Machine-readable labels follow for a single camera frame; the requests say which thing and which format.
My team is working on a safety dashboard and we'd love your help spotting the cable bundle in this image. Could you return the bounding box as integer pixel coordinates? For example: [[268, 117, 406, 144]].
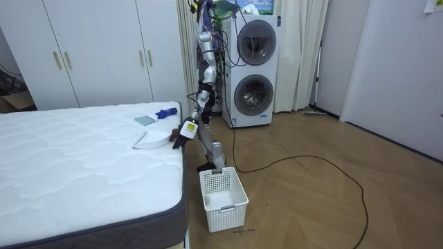
[[188, 0, 224, 25]]

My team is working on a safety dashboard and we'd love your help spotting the white wardrobe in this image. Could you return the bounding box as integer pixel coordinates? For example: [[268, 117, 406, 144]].
[[0, 0, 190, 112]]

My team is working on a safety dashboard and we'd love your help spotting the black floor cable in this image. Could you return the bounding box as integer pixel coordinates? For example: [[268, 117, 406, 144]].
[[221, 30, 370, 249]]

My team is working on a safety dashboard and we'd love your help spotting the white washing machine tower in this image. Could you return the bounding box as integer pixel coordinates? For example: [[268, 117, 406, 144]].
[[220, 13, 282, 129]]

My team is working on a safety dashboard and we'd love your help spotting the brown cardboard box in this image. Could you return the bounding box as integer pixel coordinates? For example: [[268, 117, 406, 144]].
[[0, 90, 36, 114]]

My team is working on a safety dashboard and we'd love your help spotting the white quilted mattress bed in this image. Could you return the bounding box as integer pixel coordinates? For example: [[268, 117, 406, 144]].
[[0, 100, 190, 249]]

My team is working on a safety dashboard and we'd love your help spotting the landscape wall poster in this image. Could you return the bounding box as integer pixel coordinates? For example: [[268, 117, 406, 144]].
[[213, 0, 275, 17]]

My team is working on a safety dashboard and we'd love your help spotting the white dustpan with brown handle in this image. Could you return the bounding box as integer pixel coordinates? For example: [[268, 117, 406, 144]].
[[132, 128, 179, 150]]

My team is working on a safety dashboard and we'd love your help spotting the white plastic basket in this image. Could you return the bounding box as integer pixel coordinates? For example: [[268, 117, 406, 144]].
[[198, 166, 250, 234]]

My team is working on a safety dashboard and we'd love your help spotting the white curtain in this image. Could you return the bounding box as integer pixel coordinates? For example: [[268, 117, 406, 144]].
[[176, 0, 201, 112], [272, 0, 330, 114]]

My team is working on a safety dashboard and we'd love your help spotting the robot body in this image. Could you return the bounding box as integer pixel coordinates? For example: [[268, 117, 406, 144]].
[[195, 19, 226, 117]]

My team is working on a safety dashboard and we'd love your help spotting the hand brush with blue handle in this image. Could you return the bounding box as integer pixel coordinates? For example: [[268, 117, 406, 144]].
[[134, 107, 179, 127]]

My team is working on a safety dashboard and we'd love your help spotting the floor mop with long pole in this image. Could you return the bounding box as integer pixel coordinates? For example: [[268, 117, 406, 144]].
[[302, 40, 329, 117]]

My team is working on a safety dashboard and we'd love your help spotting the white paper sheet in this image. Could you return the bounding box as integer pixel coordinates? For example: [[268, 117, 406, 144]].
[[423, 0, 443, 15]]

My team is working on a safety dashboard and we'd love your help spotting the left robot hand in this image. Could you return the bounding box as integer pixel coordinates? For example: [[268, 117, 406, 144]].
[[169, 117, 199, 150]]

